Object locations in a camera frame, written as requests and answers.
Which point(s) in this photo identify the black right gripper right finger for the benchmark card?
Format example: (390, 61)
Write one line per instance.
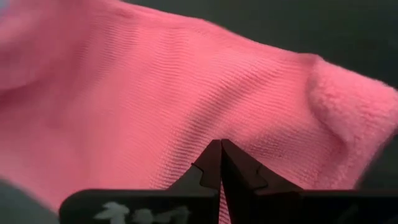
(295, 208)

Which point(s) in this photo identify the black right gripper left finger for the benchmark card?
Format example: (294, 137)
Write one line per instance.
(140, 205)

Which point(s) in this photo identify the pink microfiber towel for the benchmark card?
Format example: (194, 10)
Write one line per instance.
(155, 93)

